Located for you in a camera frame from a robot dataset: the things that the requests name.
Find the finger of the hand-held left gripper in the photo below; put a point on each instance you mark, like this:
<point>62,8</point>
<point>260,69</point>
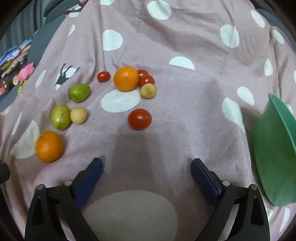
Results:
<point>3,172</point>

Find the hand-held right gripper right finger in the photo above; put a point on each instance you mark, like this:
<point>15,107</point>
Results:
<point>203,180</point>

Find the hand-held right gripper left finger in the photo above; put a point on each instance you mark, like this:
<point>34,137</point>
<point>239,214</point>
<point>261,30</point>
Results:
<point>89,183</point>

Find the small yellow longan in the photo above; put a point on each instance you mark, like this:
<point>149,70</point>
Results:
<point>78,115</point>
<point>148,90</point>

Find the green jujube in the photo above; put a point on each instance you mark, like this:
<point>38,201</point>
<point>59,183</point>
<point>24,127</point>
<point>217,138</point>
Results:
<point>79,92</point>
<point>60,117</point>

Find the green plastic bowl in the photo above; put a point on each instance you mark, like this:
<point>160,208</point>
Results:
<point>275,150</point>

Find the large red tomato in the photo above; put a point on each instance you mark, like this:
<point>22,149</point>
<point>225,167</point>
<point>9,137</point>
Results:
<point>139,118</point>

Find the small red cherry tomato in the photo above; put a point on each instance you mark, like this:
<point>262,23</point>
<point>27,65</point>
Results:
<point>142,72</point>
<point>103,76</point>
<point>146,80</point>

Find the pink polka dot blanket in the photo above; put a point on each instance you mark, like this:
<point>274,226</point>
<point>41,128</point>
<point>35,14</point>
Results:
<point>185,115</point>

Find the pink plush toy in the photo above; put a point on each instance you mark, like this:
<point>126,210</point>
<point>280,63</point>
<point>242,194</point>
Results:
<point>25,71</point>

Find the pile of colourful printed packets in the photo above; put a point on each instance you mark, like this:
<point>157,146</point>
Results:
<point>13,55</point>

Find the grey curtain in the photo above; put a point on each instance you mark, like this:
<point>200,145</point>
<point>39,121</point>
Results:
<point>22,26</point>

